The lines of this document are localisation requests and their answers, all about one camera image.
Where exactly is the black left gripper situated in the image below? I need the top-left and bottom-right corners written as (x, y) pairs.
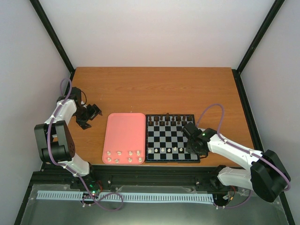
top-left (73, 104), bottom-right (102, 130)

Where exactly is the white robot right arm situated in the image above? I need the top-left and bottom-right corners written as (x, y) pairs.
top-left (181, 122), bottom-right (291, 203)

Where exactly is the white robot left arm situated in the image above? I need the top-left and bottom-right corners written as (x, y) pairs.
top-left (34, 87), bottom-right (102, 189)

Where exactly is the black white chessboard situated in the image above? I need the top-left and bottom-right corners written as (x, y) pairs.
top-left (145, 114), bottom-right (200, 163)

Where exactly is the pink plastic tray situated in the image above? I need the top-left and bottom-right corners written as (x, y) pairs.
top-left (102, 113), bottom-right (146, 165)

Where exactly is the black aluminium frame rail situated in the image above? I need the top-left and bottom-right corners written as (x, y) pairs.
top-left (30, 164), bottom-right (281, 195)

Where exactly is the right black frame post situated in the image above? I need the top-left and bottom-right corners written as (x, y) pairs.
top-left (236, 0), bottom-right (285, 73)

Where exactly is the black frame post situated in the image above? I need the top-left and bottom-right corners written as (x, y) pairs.
top-left (30, 0), bottom-right (75, 74)
top-left (236, 0), bottom-right (285, 73)

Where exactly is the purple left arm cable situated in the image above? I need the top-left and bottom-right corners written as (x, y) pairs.
top-left (46, 78), bottom-right (124, 211)

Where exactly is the light blue cable duct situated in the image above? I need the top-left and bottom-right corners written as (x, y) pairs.
top-left (36, 190), bottom-right (214, 204)

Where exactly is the left black frame post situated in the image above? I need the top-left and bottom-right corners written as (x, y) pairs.
top-left (30, 0), bottom-right (75, 74)

